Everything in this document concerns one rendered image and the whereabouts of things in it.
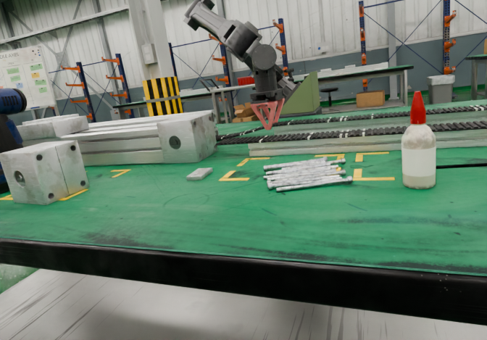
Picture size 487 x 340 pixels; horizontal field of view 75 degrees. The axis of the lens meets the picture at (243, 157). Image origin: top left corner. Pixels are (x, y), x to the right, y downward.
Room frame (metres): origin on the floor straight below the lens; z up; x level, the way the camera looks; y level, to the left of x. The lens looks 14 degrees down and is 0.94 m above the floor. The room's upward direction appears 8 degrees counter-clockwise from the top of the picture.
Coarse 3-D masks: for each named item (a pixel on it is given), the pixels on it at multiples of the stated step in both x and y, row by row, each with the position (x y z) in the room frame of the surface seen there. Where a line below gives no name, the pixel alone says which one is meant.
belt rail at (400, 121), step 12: (360, 120) 0.75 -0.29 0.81; (372, 120) 0.74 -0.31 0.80; (384, 120) 0.73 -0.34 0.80; (396, 120) 0.72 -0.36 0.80; (408, 120) 0.71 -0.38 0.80; (432, 120) 0.69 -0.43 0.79; (444, 120) 0.68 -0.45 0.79; (456, 120) 0.67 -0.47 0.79; (468, 120) 0.66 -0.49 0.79; (276, 132) 0.84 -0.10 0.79; (288, 132) 0.82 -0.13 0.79; (300, 132) 0.81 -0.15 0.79; (312, 132) 0.79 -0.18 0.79; (324, 132) 0.78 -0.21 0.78
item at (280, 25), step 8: (280, 24) 8.06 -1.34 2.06; (280, 32) 8.07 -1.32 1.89; (208, 40) 8.87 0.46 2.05; (216, 40) 8.43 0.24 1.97; (272, 40) 8.20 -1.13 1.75; (280, 40) 8.08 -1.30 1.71; (216, 48) 8.80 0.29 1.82; (224, 48) 8.78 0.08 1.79; (280, 48) 7.73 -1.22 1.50; (224, 56) 8.68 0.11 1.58; (224, 64) 8.68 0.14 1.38; (176, 72) 9.39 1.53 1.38; (224, 72) 8.70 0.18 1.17; (224, 80) 8.47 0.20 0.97; (232, 96) 8.77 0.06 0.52
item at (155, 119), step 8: (192, 112) 0.98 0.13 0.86; (200, 112) 0.97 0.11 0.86; (208, 112) 0.96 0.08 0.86; (120, 120) 1.10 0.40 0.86; (128, 120) 1.08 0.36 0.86; (136, 120) 0.99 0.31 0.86; (144, 120) 0.97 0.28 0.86; (152, 120) 0.95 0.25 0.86; (160, 120) 0.94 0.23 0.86; (216, 120) 0.98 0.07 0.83; (216, 128) 0.97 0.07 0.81
